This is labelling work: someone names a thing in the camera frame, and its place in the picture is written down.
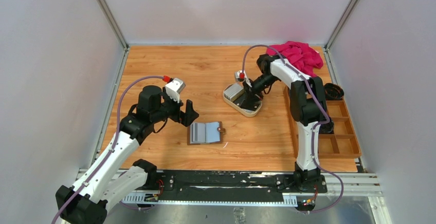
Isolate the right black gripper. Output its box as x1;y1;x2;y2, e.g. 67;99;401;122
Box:
243;74;279;106

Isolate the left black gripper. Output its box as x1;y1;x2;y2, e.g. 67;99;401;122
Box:
151;87;198;126

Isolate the silver grey card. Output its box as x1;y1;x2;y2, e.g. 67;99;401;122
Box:
190;122;207;144

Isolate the beige oval card tray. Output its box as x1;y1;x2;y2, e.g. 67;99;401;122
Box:
223;95;262;118

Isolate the brown leather card holder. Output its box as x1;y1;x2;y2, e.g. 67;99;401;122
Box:
187;121;226;145

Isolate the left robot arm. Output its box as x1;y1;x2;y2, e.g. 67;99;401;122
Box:
52;80;199;223

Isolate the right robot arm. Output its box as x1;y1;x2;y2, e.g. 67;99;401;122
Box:
234;54;330;192

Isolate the pink cloth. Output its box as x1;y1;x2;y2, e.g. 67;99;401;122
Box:
270;41;324;77

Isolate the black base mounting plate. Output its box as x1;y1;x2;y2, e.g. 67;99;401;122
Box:
124;170;328;206

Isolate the wooden compartment organizer tray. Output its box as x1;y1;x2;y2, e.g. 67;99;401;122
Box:
283;85;362;159

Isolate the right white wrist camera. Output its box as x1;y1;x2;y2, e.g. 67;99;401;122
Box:
234;70;252;89

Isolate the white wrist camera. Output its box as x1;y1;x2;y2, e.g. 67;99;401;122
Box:
234;70;252;89
162;76;186;104

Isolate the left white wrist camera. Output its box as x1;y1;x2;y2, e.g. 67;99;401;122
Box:
162;76;186;104

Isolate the black coiled cable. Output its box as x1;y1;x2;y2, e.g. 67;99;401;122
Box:
325;83;344;101

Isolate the aluminium rail frame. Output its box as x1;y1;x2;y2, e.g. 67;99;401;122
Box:
56;166;383;223

